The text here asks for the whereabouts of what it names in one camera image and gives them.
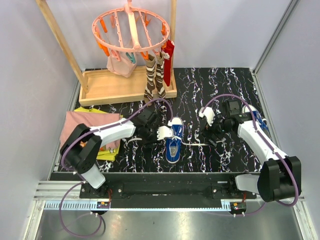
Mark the pink folded t-shirt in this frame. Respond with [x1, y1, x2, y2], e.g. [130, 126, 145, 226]
[60, 107, 122, 148]

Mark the pink round clip hanger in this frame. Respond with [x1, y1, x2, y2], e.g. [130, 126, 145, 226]
[91, 0, 171, 64]

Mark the purple cable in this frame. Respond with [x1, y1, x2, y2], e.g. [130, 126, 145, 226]
[58, 97, 174, 238]
[202, 93, 300, 217]

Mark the red hanging sock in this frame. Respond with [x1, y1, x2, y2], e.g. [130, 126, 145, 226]
[162, 39, 175, 87]

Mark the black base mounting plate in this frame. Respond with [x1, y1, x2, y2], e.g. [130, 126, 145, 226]
[79, 172, 257, 204]

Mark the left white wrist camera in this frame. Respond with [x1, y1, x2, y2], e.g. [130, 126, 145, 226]
[156, 121, 174, 141]

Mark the yellow folded t-shirt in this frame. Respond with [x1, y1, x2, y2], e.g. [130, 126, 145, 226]
[74, 107, 120, 162]

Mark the blue sneaker with white laces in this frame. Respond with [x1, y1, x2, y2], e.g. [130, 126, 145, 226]
[124, 116, 226, 164]

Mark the brown striped sock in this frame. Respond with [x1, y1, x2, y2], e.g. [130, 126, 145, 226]
[143, 54, 156, 103]
[154, 52, 166, 99]

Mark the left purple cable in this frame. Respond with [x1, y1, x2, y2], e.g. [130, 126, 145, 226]
[58, 97, 174, 238]

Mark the wooden drying rack stand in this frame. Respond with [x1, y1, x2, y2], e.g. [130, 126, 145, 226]
[36, 0, 177, 107]

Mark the right brown striped sock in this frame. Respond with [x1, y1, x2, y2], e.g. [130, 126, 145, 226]
[154, 52, 166, 99]

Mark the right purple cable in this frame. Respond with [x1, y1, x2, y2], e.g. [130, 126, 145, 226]
[202, 93, 300, 217]

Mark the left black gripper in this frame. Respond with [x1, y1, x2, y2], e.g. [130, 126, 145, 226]
[142, 125, 164, 148]

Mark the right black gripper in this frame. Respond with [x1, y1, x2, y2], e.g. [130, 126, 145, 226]
[200, 111, 233, 148]

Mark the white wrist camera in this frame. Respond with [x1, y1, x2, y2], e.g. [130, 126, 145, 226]
[156, 121, 174, 141]
[198, 107, 215, 126]

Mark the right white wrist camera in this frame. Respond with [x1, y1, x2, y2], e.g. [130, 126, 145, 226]
[198, 107, 215, 126]

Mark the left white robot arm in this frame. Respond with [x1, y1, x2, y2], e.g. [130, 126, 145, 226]
[60, 109, 157, 198]

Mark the aluminium slotted rail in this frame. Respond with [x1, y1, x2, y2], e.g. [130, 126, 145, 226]
[44, 199, 231, 212]

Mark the left brown striped sock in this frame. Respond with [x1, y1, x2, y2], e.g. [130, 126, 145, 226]
[143, 54, 156, 103]

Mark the pink mesh laundry bag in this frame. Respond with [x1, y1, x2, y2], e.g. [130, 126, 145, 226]
[106, 50, 137, 78]

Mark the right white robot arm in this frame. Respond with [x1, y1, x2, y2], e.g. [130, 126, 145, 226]
[198, 100, 302, 207]

